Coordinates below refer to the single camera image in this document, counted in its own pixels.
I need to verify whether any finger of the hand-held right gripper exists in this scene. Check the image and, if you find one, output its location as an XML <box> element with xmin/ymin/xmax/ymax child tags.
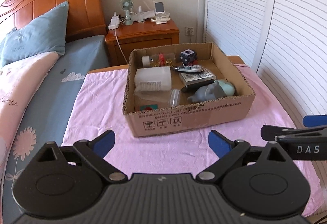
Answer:
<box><xmin>303</xmin><ymin>115</ymin><xmax>327</xmax><ymax>128</ymax></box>
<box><xmin>261</xmin><ymin>125</ymin><xmax>327</xmax><ymax>142</ymax></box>

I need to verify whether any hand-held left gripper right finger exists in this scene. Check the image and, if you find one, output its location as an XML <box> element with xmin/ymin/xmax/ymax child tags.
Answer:
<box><xmin>196</xmin><ymin>131</ymin><xmax>289</xmax><ymax>184</ymax></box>

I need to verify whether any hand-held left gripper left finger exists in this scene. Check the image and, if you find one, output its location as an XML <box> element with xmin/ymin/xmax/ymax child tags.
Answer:
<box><xmin>38</xmin><ymin>130</ymin><xmax>127</xmax><ymax>184</ymax></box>

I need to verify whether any brown cardboard box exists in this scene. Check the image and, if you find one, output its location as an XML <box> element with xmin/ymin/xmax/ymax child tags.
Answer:
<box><xmin>123</xmin><ymin>42</ymin><xmax>256</xmax><ymax>138</ymax></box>

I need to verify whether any grey elephant toy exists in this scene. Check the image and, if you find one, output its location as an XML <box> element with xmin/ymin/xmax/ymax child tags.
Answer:
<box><xmin>187</xmin><ymin>83</ymin><xmax>224</xmax><ymax>102</ymax></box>

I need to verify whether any black rectangular bar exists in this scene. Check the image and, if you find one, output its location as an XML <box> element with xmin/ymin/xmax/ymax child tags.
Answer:
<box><xmin>181</xmin><ymin>80</ymin><xmax>215</xmax><ymax>93</ymax></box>

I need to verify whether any clear plastic jar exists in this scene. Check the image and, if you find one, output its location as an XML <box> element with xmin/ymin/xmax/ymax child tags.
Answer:
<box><xmin>133</xmin><ymin>87</ymin><xmax>181</xmax><ymax>111</ymax></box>

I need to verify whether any clear labelled plastic case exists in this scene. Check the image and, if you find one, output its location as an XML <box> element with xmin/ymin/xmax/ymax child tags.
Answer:
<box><xmin>179</xmin><ymin>69</ymin><xmax>216</xmax><ymax>85</ymax></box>

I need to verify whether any clear correction tape dispenser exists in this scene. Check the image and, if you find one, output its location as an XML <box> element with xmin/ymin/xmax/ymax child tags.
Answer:
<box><xmin>172</xmin><ymin>66</ymin><xmax>205</xmax><ymax>73</ymax></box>

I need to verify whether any white plastic container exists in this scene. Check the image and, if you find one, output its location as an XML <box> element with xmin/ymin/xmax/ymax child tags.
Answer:
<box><xmin>134</xmin><ymin>66</ymin><xmax>173</xmax><ymax>92</ymax></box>

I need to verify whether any black cube toy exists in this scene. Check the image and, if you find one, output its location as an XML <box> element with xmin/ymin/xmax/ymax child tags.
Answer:
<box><xmin>179</xmin><ymin>48</ymin><xmax>197</xmax><ymax>66</ymax></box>

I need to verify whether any capsule bottle with silver cap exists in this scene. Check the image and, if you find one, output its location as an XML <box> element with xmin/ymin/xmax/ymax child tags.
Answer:
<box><xmin>142</xmin><ymin>53</ymin><xmax>176</xmax><ymax>67</ymax></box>

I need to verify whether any pink cloth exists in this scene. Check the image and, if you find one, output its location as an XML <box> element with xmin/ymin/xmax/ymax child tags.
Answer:
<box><xmin>61</xmin><ymin>63</ymin><xmax>323</xmax><ymax>215</ymax></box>

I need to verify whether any white louvered closet door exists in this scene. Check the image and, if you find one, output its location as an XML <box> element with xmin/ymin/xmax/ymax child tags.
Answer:
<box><xmin>204</xmin><ymin>0</ymin><xmax>278</xmax><ymax>72</ymax></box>
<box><xmin>252</xmin><ymin>0</ymin><xmax>327</xmax><ymax>128</ymax></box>

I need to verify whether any blue floral bed sheet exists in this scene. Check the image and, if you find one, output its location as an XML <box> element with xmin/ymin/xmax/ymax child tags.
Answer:
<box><xmin>0</xmin><ymin>34</ymin><xmax>110</xmax><ymax>189</ymax></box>

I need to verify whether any pink quilt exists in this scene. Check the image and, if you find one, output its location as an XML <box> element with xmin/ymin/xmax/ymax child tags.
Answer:
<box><xmin>0</xmin><ymin>52</ymin><xmax>61</xmax><ymax>153</ymax></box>

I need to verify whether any wooden nightstand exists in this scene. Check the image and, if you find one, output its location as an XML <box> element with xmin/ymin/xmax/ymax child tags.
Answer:
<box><xmin>105</xmin><ymin>18</ymin><xmax>180</xmax><ymax>66</ymax></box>

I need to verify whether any blue pillow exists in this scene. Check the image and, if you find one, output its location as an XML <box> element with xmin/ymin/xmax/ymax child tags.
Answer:
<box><xmin>0</xmin><ymin>27</ymin><xmax>17</xmax><ymax>56</ymax></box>
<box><xmin>0</xmin><ymin>0</ymin><xmax>70</xmax><ymax>66</ymax></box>

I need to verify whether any white remote control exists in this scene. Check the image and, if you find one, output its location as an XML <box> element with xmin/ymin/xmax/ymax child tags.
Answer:
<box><xmin>151</xmin><ymin>17</ymin><xmax>171</xmax><ymax>25</ymax></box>

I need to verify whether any small green desk fan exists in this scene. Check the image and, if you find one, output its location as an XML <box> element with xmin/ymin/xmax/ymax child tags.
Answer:
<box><xmin>120</xmin><ymin>0</ymin><xmax>135</xmax><ymax>26</ymax></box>

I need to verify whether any white stand with screen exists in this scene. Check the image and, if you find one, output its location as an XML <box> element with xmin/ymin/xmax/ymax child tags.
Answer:
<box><xmin>154</xmin><ymin>2</ymin><xmax>165</xmax><ymax>16</ymax></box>

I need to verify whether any white power cable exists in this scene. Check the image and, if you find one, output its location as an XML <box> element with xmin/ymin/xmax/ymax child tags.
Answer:
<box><xmin>114</xmin><ymin>28</ymin><xmax>128</xmax><ymax>65</ymax></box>

